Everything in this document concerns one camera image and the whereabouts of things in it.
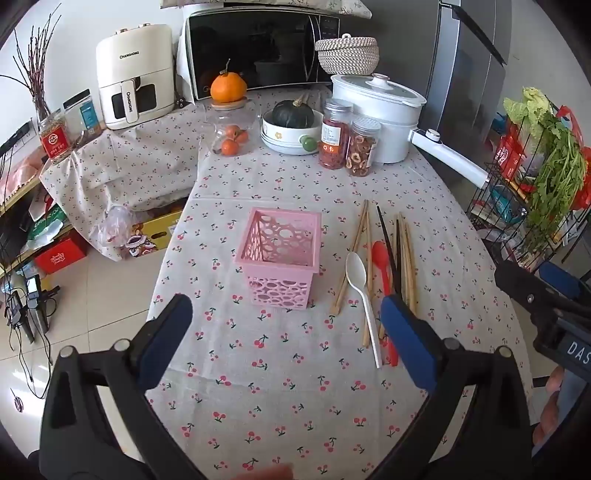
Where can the black power strip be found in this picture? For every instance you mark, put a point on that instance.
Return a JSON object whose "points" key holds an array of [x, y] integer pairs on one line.
{"points": [[14, 138]]}

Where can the red label jar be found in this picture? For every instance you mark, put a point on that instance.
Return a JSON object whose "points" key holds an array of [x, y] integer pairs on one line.
{"points": [[55, 143]]}

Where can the clear plastic bag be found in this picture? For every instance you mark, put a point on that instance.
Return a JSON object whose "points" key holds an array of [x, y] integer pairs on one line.
{"points": [[113, 226]]}

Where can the clear jar of dried slices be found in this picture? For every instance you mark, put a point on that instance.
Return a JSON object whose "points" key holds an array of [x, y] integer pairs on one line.
{"points": [[362, 152]]}

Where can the person's right hand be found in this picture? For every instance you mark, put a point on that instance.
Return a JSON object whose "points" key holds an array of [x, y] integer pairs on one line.
{"points": [[549, 406]]}

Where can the leafy green vegetable bunch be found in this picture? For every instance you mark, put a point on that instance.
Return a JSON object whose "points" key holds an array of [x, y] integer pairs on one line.
{"points": [[558, 180]]}

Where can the napa cabbage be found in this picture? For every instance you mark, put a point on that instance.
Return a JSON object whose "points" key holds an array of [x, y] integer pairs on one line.
{"points": [[531, 108]]}

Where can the cherry print cloth cover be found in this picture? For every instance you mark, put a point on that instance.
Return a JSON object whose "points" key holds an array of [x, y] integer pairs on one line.
{"points": [[138, 161]]}

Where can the woven lidded basket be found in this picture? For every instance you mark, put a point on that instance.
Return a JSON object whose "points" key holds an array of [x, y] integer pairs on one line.
{"points": [[348, 55]]}

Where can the red snack packet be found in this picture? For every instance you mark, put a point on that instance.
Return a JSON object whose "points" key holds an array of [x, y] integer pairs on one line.
{"points": [[508, 152]]}

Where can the red box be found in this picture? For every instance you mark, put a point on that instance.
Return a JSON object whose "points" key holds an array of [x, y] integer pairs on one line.
{"points": [[60, 254]]}

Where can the printed cardboard box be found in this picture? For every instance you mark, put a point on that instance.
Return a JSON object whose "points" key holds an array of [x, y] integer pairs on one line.
{"points": [[157, 230]]}

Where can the green and white bag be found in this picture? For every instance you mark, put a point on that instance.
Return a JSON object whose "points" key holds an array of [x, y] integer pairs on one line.
{"points": [[46, 226]]}

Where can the black chopstick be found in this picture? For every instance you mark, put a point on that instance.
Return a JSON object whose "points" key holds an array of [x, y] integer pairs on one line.
{"points": [[387, 251], [397, 249]]}

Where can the glass jar with wooden lid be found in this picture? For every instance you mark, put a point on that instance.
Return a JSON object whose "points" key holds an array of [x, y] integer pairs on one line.
{"points": [[217, 120]]}

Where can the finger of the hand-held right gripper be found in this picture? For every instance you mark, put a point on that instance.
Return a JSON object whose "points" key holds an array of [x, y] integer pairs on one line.
{"points": [[521, 284], [561, 279]]}

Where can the white plastic spoon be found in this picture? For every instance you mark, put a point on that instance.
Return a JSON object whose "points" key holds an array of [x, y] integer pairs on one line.
{"points": [[356, 272]]}

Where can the pink cloth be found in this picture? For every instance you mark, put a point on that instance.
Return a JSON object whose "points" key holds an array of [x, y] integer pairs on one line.
{"points": [[18, 173]]}

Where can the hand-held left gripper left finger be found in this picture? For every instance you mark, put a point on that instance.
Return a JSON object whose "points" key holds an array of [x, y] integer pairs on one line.
{"points": [[166, 341]]}

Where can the blue label jar with black lid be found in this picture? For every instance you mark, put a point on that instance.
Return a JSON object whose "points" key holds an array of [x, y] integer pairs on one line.
{"points": [[85, 117]]}

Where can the wooden shelf unit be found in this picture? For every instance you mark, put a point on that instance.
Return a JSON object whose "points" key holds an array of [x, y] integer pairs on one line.
{"points": [[21, 190]]}

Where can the white electric cooking pot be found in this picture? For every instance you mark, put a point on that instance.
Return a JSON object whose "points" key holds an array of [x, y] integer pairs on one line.
{"points": [[392, 115]]}

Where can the grey refrigerator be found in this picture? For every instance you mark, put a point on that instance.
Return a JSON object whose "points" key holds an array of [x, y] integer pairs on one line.
{"points": [[466, 69]]}

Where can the dark green pumpkin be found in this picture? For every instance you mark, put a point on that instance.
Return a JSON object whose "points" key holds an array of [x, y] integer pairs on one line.
{"points": [[293, 113]]}

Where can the cherry print tablecloth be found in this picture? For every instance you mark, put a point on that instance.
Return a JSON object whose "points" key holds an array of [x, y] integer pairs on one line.
{"points": [[277, 392]]}

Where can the dried branches in vase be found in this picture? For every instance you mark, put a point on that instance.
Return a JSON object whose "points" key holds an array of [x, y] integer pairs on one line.
{"points": [[34, 74]]}

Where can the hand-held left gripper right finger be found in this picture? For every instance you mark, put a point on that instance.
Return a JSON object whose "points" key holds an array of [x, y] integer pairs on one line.
{"points": [[406, 341]]}

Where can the cream air fryer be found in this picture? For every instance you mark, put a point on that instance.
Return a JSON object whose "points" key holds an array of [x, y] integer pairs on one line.
{"points": [[134, 60]]}

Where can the white bowl with dark squash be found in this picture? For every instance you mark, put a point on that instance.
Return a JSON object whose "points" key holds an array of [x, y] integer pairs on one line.
{"points": [[281, 138]]}

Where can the clear jar of red dried fruit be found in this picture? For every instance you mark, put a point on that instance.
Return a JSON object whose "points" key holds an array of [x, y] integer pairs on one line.
{"points": [[334, 143]]}

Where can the pink perforated plastic basket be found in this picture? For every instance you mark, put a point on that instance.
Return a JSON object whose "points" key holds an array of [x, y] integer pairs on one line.
{"points": [[281, 258]]}

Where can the large orange with stem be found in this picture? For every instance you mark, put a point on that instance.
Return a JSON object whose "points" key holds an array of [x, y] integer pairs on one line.
{"points": [[228, 87]]}

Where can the black microwave oven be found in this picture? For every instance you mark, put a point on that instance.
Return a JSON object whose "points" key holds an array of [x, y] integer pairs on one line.
{"points": [[258, 50]]}

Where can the red plastic spoon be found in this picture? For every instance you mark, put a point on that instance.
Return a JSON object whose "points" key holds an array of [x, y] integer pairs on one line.
{"points": [[379, 258]]}

